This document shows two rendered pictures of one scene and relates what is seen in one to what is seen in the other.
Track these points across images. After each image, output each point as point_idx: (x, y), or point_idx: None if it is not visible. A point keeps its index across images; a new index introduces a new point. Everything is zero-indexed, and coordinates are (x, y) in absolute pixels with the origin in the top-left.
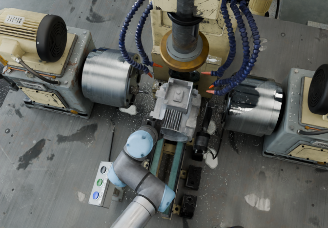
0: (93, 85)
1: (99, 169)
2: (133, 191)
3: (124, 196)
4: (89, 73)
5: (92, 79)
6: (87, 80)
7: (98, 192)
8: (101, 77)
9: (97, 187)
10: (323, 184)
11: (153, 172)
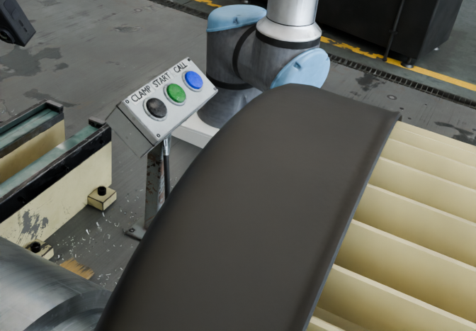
0: (69, 273)
1: (168, 125)
2: (107, 220)
3: (135, 217)
4: (65, 297)
5: (65, 280)
6: (93, 309)
7: (184, 77)
8: (6, 261)
9: (185, 93)
10: None
11: (27, 173)
